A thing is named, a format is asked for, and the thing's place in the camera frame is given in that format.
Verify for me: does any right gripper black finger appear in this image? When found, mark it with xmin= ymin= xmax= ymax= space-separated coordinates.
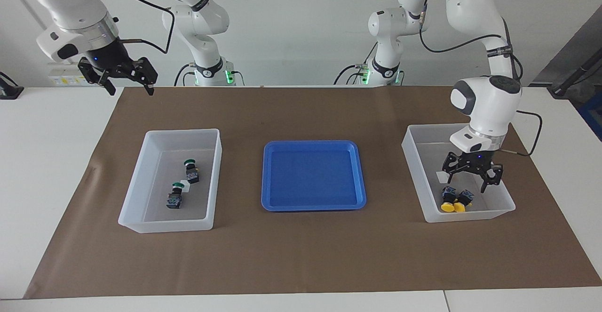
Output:
xmin=77 ymin=57 xmax=117 ymax=96
xmin=133 ymin=56 xmax=158 ymax=96

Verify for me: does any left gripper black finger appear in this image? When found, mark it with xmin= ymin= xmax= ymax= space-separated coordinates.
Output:
xmin=441 ymin=154 xmax=464 ymax=184
xmin=480 ymin=163 xmax=504 ymax=194

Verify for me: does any yellow push button switch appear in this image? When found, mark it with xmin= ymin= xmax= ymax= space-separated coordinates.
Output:
xmin=454 ymin=189 xmax=475 ymax=214
xmin=440 ymin=186 xmax=458 ymax=212

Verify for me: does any green push button switch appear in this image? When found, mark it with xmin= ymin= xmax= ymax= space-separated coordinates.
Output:
xmin=166 ymin=183 xmax=185 ymax=209
xmin=183 ymin=159 xmax=200 ymax=184

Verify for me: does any translucent white plastic box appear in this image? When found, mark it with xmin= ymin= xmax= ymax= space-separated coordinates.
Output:
xmin=118 ymin=128 xmax=222 ymax=234
xmin=401 ymin=123 xmax=516 ymax=223

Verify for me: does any blue plastic crate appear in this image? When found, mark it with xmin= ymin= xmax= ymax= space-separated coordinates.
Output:
xmin=578 ymin=93 xmax=602 ymax=142

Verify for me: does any black tripod stand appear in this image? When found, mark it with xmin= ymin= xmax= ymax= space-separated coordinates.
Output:
xmin=548 ymin=48 xmax=602 ymax=98

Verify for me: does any blue plastic tray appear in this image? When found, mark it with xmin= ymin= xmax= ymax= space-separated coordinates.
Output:
xmin=261 ymin=140 xmax=367 ymax=212

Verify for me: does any brown paper table mat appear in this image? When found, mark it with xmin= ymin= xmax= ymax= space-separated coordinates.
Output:
xmin=24 ymin=86 xmax=602 ymax=299

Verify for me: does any white wall socket panel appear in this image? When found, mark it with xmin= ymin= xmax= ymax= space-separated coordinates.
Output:
xmin=48 ymin=64 xmax=102 ymax=87

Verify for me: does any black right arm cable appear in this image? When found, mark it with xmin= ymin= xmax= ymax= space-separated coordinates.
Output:
xmin=113 ymin=0 xmax=177 ymax=54

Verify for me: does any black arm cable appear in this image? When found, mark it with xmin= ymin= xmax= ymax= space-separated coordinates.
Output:
xmin=113 ymin=0 xmax=177 ymax=54
xmin=418 ymin=1 xmax=543 ymax=157

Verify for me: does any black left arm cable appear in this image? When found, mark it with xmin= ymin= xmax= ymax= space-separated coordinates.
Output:
xmin=418 ymin=1 xmax=543 ymax=157

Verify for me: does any black clamp mount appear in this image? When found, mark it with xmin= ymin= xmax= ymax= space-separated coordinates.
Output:
xmin=0 ymin=71 xmax=24 ymax=100

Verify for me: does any black base cable bundle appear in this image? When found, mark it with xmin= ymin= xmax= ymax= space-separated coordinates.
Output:
xmin=333 ymin=43 xmax=377 ymax=86

